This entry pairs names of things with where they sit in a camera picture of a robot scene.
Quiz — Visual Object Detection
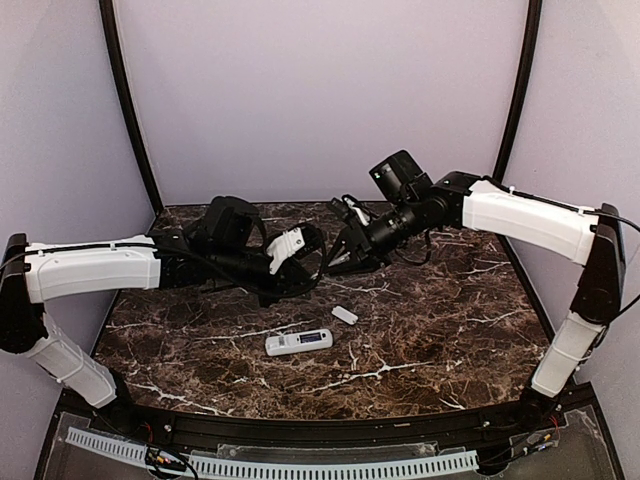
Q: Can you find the clear handle screwdriver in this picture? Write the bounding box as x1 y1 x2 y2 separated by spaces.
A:
327 251 351 268

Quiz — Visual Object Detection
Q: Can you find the black front rail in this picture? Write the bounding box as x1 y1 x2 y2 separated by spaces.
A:
94 402 556 451

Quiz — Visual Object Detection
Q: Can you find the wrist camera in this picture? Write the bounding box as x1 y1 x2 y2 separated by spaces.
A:
327 194 378 227
266 225 322 275

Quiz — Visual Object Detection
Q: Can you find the white slotted cable duct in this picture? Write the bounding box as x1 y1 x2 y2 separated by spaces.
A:
65 427 478 479

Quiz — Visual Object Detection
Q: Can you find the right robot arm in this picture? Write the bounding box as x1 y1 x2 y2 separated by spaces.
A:
327 150 626 398

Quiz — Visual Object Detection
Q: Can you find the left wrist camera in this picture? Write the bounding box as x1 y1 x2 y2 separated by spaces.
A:
266 225 322 275

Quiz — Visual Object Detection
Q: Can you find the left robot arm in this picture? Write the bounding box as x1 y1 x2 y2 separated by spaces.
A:
1 196 326 410

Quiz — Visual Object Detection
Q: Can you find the black frame post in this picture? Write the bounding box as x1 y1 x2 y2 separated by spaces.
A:
98 0 164 215
492 0 543 181

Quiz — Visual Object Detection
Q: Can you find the white remote control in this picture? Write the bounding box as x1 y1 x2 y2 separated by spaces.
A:
265 329 333 357

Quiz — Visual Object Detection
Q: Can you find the white battery cover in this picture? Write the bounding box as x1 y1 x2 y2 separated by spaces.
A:
331 306 358 325

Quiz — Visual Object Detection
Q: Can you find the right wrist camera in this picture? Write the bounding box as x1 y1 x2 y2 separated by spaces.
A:
327 194 378 227

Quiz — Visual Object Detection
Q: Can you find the right black frame post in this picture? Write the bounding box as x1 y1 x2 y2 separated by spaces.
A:
492 0 543 181

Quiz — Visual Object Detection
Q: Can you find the left black frame post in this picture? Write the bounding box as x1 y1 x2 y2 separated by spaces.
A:
98 0 164 215

